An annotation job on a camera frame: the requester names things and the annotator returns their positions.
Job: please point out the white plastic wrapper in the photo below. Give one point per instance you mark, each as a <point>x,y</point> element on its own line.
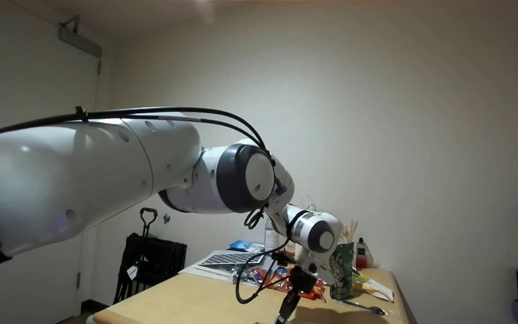
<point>381,290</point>

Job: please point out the white door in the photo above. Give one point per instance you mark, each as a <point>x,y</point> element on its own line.
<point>32,78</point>

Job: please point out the black white keyboard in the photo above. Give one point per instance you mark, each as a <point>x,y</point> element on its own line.
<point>230,259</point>

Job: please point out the small wall hook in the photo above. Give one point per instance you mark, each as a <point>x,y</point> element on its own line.
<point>167,218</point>

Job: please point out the metal spoon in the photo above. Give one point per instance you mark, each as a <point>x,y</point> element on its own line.
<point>368,308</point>

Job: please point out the grey door closer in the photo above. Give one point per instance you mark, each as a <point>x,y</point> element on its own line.
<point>80,42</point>

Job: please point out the red snack packet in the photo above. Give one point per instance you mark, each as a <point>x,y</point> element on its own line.
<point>269,281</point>

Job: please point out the blue tissue pack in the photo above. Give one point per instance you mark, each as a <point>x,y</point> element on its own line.
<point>242,245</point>

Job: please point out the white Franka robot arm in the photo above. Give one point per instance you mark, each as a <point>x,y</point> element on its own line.
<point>62,180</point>

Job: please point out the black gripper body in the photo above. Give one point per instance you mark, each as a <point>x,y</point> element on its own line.
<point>287,306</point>

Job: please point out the wooden sticks bundle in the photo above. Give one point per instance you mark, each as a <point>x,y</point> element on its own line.
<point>352,232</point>

